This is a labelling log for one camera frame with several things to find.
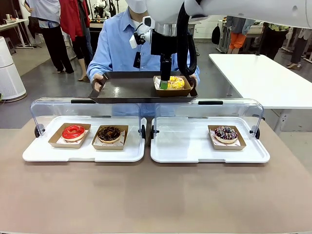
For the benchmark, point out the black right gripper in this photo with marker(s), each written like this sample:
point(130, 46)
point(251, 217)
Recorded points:
point(163, 44)

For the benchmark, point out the yellow sprinkled donut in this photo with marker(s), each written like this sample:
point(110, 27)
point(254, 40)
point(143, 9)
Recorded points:
point(176, 82)

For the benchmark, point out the cardboard box of yellow donut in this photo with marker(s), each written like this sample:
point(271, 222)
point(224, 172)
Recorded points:
point(174, 92)

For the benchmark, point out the black serving tray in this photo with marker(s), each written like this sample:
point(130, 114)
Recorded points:
point(126, 87)

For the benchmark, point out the cardboard box of chocolate donut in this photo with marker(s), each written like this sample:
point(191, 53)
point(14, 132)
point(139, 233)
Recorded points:
point(109, 147)

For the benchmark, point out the person's right forearm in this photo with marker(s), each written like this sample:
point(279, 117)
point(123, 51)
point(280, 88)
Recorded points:
point(96, 68)

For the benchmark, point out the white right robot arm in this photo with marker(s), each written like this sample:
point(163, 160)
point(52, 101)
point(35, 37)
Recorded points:
point(243, 9)

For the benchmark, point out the person in blue shirt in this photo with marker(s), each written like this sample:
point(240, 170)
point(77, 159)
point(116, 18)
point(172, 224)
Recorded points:
point(117, 44)

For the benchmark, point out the sprinkled chocolate donut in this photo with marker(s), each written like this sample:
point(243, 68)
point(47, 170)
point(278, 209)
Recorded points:
point(225, 137)

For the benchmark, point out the person in yellow floral shirt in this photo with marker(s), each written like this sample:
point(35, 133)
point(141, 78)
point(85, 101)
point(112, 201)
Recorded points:
point(273, 39)

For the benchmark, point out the red glazed donut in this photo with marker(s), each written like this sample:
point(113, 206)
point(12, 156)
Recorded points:
point(73, 136)

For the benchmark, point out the cardboard box of red donut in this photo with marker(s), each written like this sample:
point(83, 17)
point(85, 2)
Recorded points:
point(57, 142)

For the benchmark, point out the person's left hand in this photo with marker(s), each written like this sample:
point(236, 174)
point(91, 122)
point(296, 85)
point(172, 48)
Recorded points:
point(193, 81)

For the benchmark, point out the person's right hand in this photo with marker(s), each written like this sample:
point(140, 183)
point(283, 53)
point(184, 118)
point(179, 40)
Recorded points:
point(97, 81)

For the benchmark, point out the clear display lid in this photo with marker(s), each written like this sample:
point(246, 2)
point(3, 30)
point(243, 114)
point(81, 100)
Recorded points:
point(85, 109)
point(209, 111)

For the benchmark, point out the black backpack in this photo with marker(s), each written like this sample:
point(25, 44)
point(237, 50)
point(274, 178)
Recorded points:
point(216, 35)

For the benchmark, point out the white face mask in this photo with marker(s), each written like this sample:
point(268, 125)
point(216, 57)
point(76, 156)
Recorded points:
point(136, 6)

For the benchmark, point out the figure in orange shorts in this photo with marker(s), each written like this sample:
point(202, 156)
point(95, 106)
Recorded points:
point(237, 36)

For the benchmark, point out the white display tray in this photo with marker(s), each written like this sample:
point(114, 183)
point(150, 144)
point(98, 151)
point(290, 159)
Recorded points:
point(185, 151)
point(117, 154)

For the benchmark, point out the large white table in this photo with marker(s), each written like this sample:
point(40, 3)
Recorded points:
point(256, 78)

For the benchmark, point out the mannequin in red jacket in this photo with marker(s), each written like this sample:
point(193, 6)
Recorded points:
point(73, 22)

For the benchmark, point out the mannequin in pale blue top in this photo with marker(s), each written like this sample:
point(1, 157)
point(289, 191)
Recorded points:
point(53, 41)

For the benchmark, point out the white air purifier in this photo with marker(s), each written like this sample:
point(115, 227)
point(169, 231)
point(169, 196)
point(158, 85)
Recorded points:
point(9, 70)

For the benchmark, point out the white background desk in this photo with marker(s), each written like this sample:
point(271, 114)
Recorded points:
point(12, 23)

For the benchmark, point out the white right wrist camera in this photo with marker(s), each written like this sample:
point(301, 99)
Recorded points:
point(143, 29)

